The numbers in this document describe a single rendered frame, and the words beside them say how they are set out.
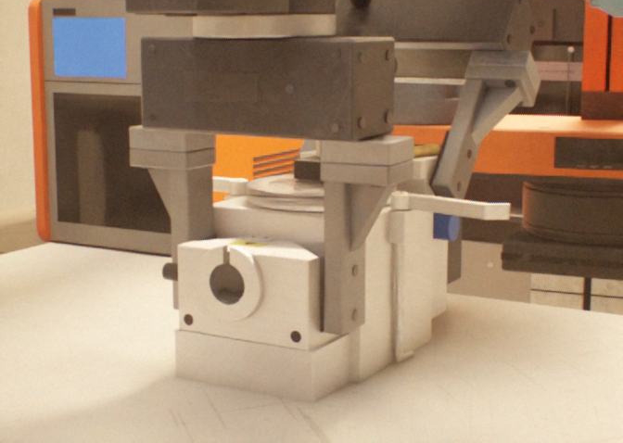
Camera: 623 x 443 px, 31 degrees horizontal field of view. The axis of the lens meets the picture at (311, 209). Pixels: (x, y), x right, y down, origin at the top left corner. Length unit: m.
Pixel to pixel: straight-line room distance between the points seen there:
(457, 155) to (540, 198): 0.44
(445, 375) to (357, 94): 0.18
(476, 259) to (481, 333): 1.44
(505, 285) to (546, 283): 1.01
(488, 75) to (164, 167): 0.22
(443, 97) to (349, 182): 0.56
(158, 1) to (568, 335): 0.35
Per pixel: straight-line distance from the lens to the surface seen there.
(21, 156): 4.46
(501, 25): 0.74
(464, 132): 0.71
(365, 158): 0.56
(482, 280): 2.17
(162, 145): 0.63
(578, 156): 1.10
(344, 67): 0.56
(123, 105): 1.88
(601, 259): 1.11
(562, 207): 1.12
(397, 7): 0.78
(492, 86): 0.73
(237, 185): 0.68
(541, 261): 1.12
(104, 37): 1.90
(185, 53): 0.61
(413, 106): 1.12
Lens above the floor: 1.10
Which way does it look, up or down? 10 degrees down
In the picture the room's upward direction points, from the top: straight up
